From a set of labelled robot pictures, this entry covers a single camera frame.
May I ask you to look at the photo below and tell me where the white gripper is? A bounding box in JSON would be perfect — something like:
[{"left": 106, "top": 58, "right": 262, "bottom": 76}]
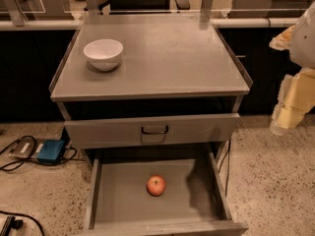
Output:
[{"left": 269, "top": 7, "right": 315, "bottom": 136}]

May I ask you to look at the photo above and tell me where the red apple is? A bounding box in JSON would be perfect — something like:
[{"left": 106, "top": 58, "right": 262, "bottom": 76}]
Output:
[{"left": 147, "top": 175, "right": 166, "bottom": 197}]

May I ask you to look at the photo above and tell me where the grey drawer cabinet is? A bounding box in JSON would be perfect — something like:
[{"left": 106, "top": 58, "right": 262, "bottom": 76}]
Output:
[{"left": 48, "top": 13, "right": 254, "bottom": 236}]

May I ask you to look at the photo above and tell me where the open grey middle drawer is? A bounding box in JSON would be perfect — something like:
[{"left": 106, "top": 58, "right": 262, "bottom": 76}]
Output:
[{"left": 82, "top": 144, "right": 248, "bottom": 236}]

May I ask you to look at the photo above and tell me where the closed grey top drawer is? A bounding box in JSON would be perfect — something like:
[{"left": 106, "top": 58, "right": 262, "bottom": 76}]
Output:
[{"left": 65, "top": 113, "right": 240, "bottom": 148}]

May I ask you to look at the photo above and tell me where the grey side table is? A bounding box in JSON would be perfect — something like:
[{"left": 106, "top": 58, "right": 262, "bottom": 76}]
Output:
[{"left": 228, "top": 0, "right": 314, "bottom": 19}]

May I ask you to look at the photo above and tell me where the white ceramic bowl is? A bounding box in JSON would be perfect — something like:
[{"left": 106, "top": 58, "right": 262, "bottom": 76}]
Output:
[{"left": 84, "top": 39, "right": 124, "bottom": 72}]

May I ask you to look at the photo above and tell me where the blue power box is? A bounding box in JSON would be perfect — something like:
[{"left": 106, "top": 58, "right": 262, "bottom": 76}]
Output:
[{"left": 36, "top": 140, "right": 65, "bottom": 164}]

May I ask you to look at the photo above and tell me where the silver flat device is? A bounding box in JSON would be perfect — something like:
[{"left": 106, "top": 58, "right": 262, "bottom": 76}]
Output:
[{"left": 9, "top": 138, "right": 44, "bottom": 159}]

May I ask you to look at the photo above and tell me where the black device bottom left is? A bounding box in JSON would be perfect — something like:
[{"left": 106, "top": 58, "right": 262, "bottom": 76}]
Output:
[{"left": 0, "top": 216, "right": 24, "bottom": 236}]

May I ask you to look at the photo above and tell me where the black drawer handle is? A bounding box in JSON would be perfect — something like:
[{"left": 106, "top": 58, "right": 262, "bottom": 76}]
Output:
[{"left": 141, "top": 125, "right": 169, "bottom": 136}]

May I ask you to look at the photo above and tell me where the black floor cable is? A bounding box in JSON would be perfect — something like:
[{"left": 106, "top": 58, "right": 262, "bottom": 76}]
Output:
[{"left": 0, "top": 135, "right": 86, "bottom": 172}]

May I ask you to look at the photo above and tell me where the black cable bottom left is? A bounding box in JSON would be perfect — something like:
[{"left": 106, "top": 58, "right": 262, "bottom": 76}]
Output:
[{"left": 0, "top": 209, "right": 46, "bottom": 236}]

